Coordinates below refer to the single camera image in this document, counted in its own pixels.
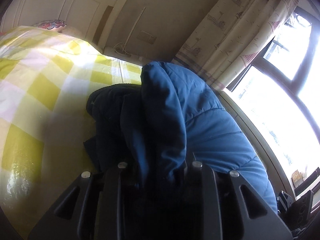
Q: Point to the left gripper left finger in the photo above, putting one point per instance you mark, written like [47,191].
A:
[89,208]

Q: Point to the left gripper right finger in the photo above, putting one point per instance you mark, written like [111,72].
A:
[225,206]

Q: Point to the blue puffer jacket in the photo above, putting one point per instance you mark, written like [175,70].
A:
[154,126]

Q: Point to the dark framed window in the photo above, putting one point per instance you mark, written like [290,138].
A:
[279,93]

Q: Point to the yellow checked bed sheet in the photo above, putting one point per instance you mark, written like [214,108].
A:
[46,79]

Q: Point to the white nightstand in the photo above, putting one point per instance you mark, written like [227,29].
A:
[134,59]

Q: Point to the cream patterned curtain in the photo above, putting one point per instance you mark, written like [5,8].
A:
[230,36]

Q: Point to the floral patterned pillow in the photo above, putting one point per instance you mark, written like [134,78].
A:
[52,25]

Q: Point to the white wooden headboard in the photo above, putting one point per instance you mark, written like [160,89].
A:
[93,18]

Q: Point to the wall socket panel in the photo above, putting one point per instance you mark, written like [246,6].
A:
[146,37]

